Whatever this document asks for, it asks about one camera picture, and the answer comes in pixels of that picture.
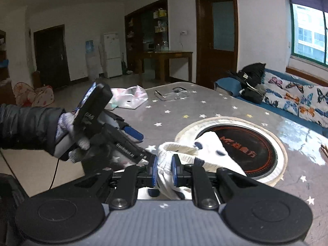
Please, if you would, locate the wooden side table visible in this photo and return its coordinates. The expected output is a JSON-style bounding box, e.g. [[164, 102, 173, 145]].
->
[[138, 51, 193, 82]]

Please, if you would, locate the green framed window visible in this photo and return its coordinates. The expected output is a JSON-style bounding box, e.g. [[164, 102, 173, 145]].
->
[[287, 0, 328, 66]]

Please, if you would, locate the clear plastic package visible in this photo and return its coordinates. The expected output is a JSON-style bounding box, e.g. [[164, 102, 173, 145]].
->
[[154, 87, 190, 101]]

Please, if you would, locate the round black induction cooker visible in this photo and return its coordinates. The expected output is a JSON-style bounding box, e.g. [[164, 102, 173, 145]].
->
[[174, 116, 287, 186]]

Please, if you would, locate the brown door with glass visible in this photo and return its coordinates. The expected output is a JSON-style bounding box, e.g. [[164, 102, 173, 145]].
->
[[195, 0, 239, 90]]

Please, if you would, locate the white refrigerator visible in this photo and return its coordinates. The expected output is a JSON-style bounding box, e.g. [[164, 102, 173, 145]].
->
[[102, 33, 123, 79]]

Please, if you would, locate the pink plastic bag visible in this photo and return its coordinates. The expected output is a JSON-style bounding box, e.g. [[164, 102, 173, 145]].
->
[[105, 85, 149, 109]]

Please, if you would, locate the dark wooden door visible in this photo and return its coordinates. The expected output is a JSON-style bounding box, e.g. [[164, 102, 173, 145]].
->
[[33, 24, 71, 90]]

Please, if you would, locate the butterfly print sofa cover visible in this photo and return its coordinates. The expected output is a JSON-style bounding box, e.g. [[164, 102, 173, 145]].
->
[[261, 69, 328, 129]]

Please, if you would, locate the person's left forearm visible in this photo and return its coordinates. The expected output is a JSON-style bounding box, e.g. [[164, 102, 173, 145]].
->
[[0, 104, 67, 157]]

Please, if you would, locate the dark wooden cabinet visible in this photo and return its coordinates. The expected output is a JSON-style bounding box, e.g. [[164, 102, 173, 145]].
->
[[125, 0, 168, 72]]

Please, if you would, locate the person's left hand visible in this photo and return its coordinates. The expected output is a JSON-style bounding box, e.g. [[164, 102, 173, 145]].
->
[[55, 111, 91, 162]]

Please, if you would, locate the grey star-print tablecloth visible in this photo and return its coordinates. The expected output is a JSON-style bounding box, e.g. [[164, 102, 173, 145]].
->
[[102, 82, 328, 246]]

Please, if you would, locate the pink play tent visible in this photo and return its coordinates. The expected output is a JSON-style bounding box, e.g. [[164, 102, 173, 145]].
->
[[13, 81, 55, 107]]

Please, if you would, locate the water dispenser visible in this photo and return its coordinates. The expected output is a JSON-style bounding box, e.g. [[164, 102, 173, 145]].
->
[[84, 40, 99, 80]]

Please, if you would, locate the white polka dot garment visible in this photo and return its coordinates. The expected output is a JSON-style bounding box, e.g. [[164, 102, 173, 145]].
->
[[156, 131, 248, 200]]

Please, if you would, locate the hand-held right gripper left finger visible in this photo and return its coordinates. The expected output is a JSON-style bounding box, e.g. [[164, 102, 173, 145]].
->
[[73, 155, 158, 209]]

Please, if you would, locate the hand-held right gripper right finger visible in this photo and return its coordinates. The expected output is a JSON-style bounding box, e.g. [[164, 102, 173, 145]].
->
[[171, 154, 259, 209]]

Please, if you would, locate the black cable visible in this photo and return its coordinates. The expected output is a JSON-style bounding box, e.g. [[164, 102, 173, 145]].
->
[[49, 156, 60, 190]]

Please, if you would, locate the black bag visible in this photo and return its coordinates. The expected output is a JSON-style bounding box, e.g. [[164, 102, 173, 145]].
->
[[229, 63, 267, 104]]

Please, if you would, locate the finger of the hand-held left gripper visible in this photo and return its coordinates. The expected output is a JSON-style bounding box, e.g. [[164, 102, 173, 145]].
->
[[140, 150, 157, 163], [121, 123, 144, 143]]

